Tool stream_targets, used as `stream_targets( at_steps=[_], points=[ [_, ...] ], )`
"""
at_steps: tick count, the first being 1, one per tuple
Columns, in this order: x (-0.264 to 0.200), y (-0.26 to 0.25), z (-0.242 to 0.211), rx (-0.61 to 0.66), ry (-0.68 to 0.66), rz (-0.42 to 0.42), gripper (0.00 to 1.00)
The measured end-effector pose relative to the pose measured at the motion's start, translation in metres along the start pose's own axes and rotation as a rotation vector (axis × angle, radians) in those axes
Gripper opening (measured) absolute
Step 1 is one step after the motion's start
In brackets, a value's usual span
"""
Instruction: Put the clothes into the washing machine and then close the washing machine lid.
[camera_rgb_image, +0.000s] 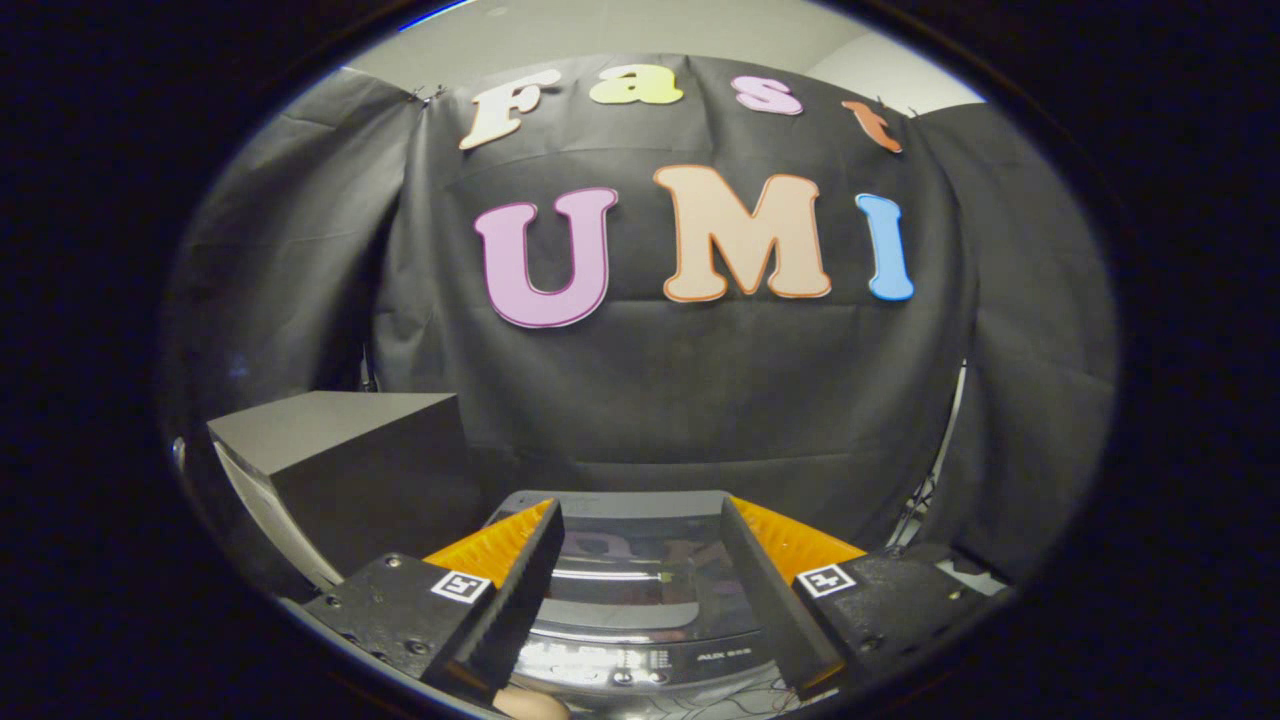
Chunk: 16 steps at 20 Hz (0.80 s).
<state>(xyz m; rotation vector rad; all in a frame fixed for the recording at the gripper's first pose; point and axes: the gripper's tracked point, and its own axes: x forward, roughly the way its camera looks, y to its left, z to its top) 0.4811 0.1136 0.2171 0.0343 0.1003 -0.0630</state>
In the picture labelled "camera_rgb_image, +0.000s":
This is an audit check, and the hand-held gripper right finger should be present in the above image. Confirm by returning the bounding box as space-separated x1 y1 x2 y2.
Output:
720 495 1001 699

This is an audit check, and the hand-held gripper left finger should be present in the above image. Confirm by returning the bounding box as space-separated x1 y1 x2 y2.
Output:
300 498 566 706

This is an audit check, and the grey washing machine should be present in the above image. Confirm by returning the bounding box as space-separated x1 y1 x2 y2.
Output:
485 490 801 716

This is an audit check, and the dark washing machine lid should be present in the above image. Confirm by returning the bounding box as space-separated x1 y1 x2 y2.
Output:
490 490 761 643

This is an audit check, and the person's knee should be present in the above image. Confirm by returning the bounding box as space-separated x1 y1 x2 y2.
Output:
492 688 571 720

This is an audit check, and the black and white cabinet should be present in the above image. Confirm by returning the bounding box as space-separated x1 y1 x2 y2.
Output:
207 392 486 591

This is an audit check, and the black backdrop cloth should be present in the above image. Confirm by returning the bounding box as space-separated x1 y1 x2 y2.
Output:
165 55 1119 581

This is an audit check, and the tangle of black cables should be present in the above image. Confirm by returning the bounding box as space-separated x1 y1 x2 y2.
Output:
690 680 801 716

